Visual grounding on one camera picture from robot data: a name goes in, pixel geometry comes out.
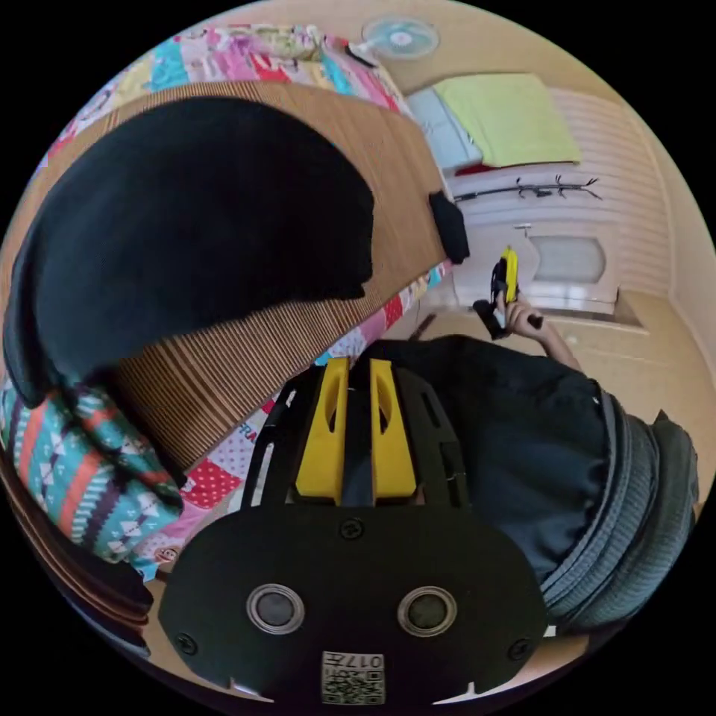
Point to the white door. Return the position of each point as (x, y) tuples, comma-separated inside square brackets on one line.
[(565, 263)]

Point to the black pants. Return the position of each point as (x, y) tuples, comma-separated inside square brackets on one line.
[(196, 235)]

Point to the person's right forearm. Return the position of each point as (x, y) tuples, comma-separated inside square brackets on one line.
[(556, 349)]

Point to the teal patterned pillow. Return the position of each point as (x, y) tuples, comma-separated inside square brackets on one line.
[(84, 470)]

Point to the white electric fan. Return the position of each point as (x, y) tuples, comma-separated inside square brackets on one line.
[(403, 38)]

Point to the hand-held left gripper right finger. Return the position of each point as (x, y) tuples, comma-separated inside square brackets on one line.
[(394, 458)]

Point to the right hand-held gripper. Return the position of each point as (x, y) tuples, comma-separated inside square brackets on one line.
[(492, 319)]

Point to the small black cloth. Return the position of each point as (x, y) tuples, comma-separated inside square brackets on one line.
[(450, 226)]

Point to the person's right hand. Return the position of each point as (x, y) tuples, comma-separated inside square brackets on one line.
[(523, 321)]

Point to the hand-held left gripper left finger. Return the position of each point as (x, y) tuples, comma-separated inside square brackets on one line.
[(321, 447)]

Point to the black coat rack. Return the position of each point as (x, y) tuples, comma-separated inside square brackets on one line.
[(537, 191)]

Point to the person's body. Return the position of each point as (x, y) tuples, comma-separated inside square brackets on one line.
[(514, 447)]

